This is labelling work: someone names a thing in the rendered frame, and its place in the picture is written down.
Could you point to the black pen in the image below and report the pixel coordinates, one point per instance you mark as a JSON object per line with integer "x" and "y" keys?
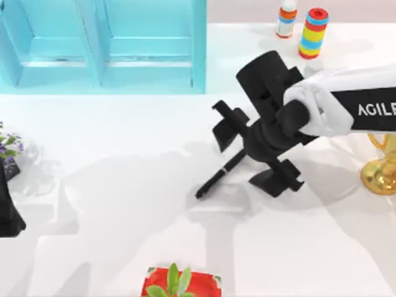
{"x": 216, "y": 181}

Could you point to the gold trophy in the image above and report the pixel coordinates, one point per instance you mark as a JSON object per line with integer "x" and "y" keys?
{"x": 379, "y": 176}

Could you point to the light blue rack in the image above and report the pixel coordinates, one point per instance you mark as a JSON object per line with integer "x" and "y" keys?
{"x": 148, "y": 46}

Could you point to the stack of coloured rings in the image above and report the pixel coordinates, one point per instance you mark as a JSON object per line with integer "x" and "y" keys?
{"x": 312, "y": 34}

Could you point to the white orange blue bottle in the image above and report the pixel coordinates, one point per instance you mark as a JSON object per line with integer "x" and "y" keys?
{"x": 286, "y": 18}

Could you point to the red plant pot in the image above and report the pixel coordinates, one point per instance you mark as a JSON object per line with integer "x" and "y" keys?
{"x": 157, "y": 281}

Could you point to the purple flower plant pot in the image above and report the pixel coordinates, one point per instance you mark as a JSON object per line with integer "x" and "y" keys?
{"x": 9, "y": 148}

